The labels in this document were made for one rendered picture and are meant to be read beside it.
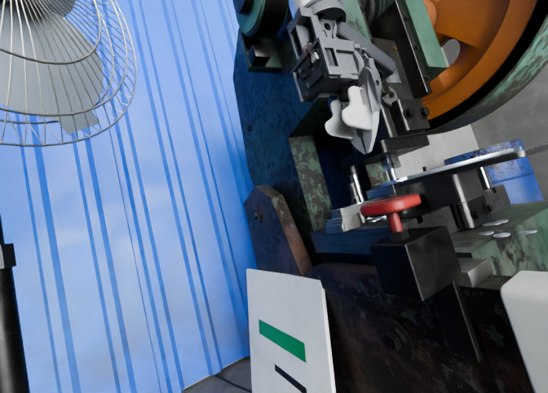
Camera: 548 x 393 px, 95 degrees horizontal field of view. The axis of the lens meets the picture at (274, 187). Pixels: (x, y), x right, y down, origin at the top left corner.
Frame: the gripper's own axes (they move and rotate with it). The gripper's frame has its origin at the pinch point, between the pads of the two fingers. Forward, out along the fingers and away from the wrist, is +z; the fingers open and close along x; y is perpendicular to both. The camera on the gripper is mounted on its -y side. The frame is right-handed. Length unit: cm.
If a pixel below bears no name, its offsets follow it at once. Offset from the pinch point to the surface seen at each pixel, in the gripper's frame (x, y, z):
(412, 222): -7.7, -14.5, 14.7
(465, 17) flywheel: -8, -69, -39
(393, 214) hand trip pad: 0.9, 0.5, 10.6
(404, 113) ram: -11.1, -28.3, -9.1
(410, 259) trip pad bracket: 3.3, 2.8, 15.9
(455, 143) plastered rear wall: -138, -312, -21
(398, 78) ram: -14.3, -35.8, -20.5
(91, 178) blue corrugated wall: -132, 51, -36
